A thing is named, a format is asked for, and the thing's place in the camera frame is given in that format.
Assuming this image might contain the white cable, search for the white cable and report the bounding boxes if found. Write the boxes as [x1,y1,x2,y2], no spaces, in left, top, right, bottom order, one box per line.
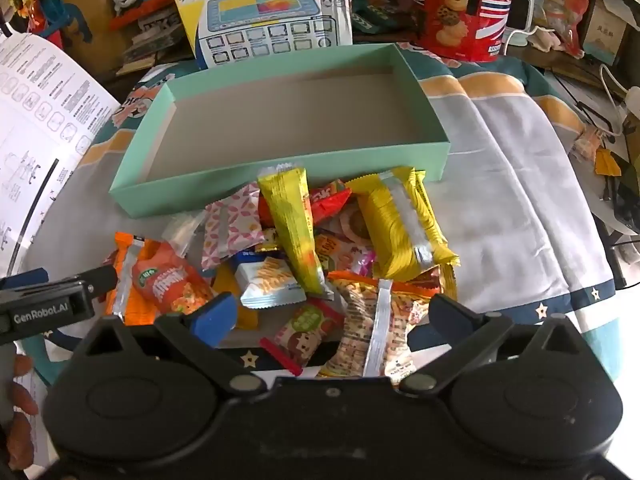
[597,62,640,136]

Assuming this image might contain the white and blue snack packet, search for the white and blue snack packet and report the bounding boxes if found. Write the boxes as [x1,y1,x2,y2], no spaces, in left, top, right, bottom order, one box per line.
[234,252,307,309]

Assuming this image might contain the stack of books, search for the stack of books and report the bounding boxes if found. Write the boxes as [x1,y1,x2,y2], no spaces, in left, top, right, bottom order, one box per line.
[117,12,183,76]

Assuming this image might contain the printed blanket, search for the printed blanket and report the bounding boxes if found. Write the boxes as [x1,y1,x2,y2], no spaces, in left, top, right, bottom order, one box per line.
[15,42,621,396]

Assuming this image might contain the red white-print packet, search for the red white-print packet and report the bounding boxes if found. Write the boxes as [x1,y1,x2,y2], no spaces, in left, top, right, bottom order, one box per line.
[306,180,354,227]

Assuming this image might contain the beige cracker packet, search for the beige cracker packet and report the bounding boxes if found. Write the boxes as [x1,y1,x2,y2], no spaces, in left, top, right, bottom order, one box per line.
[317,270,443,380]

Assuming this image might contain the clear small wrapper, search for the clear small wrapper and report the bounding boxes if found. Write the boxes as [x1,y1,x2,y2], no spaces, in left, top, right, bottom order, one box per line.
[161,211,207,257]

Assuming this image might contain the orange silver-seam packet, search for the orange silver-seam packet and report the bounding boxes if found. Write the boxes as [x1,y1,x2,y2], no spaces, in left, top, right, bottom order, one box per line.
[102,231,151,326]

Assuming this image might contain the yellow blue-label packet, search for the yellow blue-label packet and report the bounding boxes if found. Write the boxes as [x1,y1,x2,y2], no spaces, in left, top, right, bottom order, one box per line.
[212,265,261,331]

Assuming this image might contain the printed instruction sheet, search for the printed instruction sheet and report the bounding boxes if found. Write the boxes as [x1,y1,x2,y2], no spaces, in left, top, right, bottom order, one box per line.
[0,32,122,281]

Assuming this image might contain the cartoon dog bag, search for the cartoon dog bag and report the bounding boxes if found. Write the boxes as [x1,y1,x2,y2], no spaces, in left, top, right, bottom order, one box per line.
[532,0,596,58]

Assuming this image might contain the brown labelled carton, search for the brown labelled carton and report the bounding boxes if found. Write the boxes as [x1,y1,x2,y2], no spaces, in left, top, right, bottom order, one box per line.
[585,0,631,66]

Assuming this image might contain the yellow paper tags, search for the yellow paper tags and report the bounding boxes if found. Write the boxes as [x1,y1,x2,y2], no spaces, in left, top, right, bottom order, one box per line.
[594,147,623,178]

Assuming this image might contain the pink patterned white packet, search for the pink patterned white packet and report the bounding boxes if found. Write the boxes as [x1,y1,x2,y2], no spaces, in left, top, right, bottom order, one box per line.
[201,182,267,272]

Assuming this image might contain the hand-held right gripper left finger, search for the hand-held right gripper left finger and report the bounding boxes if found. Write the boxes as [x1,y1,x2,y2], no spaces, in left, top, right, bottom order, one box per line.
[75,292,268,396]

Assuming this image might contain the red biscuit tin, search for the red biscuit tin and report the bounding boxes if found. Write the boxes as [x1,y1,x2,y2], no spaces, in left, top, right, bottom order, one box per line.
[411,0,516,63]

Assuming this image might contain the long yellow snack packet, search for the long yellow snack packet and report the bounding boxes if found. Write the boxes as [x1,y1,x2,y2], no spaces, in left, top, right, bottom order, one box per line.
[256,161,335,302]

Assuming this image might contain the strawberry candy packet green label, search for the strawberry candy packet green label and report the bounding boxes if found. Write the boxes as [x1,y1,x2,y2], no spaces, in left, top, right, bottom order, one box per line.
[259,299,347,377]

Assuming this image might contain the orange green-label snack packet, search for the orange green-label snack packet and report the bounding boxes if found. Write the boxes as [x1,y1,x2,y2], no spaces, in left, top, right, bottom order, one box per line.
[131,240,217,317]

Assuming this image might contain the person's left hand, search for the person's left hand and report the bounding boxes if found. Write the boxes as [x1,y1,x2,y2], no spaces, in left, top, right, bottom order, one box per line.
[0,354,40,472]

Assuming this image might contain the toy tablet box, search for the toy tablet box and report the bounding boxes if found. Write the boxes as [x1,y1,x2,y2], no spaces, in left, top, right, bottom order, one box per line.
[167,0,353,71]

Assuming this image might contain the white electric appliance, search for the white electric appliance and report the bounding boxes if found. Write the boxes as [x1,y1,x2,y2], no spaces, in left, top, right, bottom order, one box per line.
[505,0,538,46]

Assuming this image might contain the mint green cardboard box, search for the mint green cardboard box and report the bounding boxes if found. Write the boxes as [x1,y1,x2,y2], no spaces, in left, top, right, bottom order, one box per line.
[109,42,452,220]

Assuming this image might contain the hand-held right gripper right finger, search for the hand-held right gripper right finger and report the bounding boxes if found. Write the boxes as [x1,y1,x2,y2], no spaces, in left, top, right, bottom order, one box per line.
[400,294,593,395]

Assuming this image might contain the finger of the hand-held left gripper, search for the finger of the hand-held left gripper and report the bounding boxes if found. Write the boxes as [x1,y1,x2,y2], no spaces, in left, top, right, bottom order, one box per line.
[0,269,49,291]
[55,265,119,293]

